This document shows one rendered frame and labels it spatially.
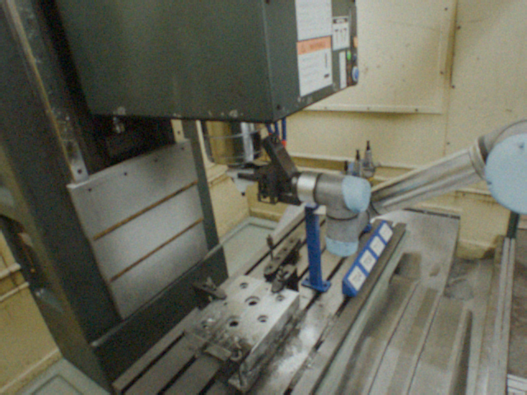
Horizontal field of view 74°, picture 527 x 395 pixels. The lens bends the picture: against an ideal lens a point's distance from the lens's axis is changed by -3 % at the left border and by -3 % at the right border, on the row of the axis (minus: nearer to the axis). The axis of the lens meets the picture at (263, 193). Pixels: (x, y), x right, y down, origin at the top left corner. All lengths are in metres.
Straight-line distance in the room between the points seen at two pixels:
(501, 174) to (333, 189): 0.32
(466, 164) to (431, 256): 1.01
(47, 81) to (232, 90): 0.56
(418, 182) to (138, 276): 0.97
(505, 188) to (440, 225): 1.24
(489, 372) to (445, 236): 0.73
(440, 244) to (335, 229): 1.05
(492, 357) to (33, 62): 1.53
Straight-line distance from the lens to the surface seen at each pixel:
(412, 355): 1.34
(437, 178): 0.84
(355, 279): 1.32
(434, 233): 1.86
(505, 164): 0.65
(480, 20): 1.69
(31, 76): 1.14
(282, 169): 0.85
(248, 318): 1.13
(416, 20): 1.72
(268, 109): 0.69
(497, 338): 1.41
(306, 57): 0.80
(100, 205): 1.20
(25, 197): 1.16
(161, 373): 1.18
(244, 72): 0.70
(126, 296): 1.37
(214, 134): 0.86
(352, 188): 0.78
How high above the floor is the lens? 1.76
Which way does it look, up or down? 24 degrees down
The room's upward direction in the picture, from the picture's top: 7 degrees counter-clockwise
